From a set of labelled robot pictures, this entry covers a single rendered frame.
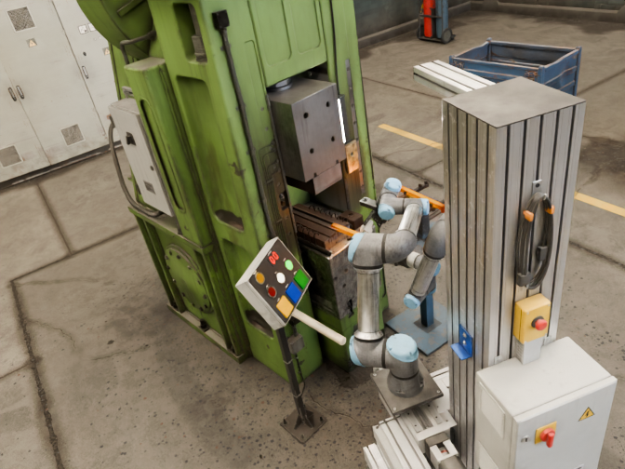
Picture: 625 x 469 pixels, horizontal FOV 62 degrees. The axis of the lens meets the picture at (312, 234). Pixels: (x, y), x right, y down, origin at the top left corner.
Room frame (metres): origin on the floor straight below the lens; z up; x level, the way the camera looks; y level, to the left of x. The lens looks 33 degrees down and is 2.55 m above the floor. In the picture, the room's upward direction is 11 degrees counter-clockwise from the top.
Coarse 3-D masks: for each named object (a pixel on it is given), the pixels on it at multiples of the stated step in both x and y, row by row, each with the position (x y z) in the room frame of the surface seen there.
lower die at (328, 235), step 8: (304, 208) 2.70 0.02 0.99; (312, 208) 2.69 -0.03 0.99; (296, 216) 2.64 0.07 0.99; (304, 216) 2.61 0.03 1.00; (320, 216) 2.59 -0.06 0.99; (328, 216) 2.57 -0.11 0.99; (304, 224) 2.53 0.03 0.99; (312, 224) 2.52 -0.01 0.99; (320, 224) 2.49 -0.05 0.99; (344, 224) 2.45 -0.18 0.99; (304, 232) 2.47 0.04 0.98; (320, 232) 2.42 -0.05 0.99; (328, 232) 2.41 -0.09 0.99; (336, 232) 2.40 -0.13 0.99; (312, 240) 2.41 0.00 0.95; (320, 240) 2.36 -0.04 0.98; (328, 240) 2.36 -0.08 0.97; (336, 240) 2.39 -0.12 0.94; (328, 248) 2.35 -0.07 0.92
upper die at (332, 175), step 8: (328, 168) 2.41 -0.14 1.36; (336, 168) 2.44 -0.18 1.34; (320, 176) 2.37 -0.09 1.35; (328, 176) 2.40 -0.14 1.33; (336, 176) 2.43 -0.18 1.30; (288, 184) 2.50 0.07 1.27; (296, 184) 2.45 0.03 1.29; (304, 184) 2.39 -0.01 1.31; (312, 184) 2.34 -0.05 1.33; (320, 184) 2.36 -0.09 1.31; (328, 184) 2.40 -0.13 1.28; (312, 192) 2.35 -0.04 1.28
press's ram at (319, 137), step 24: (288, 96) 2.43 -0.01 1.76; (312, 96) 2.39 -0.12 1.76; (336, 96) 2.48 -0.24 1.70; (288, 120) 2.34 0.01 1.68; (312, 120) 2.38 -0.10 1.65; (336, 120) 2.47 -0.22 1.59; (288, 144) 2.36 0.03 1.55; (312, 144) 2.36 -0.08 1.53; (336, 144) 2.45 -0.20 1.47; (288, 168) 2.39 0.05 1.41; (312, 168) 2.34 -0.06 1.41
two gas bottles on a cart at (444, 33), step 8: (424, 0) 9.48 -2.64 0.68; (432, 0) 9.39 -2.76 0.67; (440, 0) 9.20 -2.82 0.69; (424, 8) 9.49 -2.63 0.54; (432, 8) 9.35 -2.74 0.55; (440, 8) 9.20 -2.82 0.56; (424, 16) 9.47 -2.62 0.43; (432, 16) 9.29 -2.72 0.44; (440, 16) 9.20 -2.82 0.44; (424, 24) 9.51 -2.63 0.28; (432, 24) 9.34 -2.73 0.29; (440, 24) 9.21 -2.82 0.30; (424, 32) 9.52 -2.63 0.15; (432, 32) 9.34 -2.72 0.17; (440, 32) 9.21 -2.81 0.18; (448, 32) 9.13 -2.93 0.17; (440, 40) 9.15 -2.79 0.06; (448, 40) 9.11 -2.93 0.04
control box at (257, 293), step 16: (272, 240) 2.13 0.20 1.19; (272, 256) 2.01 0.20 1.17; (288, 256) 2.08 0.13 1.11; (256, 272) 1.89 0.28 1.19; (272, 272) 1.95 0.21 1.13; (288, 272) 2.01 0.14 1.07; (304, 272) 2.07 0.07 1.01; (240, 288) 1.85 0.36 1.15; (256, 288) 1.82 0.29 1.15; (304, 288) 1.99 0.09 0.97; (256, 304) 1.82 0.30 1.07; (272, 304) 1.81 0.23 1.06; (272, 320) 1.79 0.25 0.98; (288, 320) 1.80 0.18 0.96
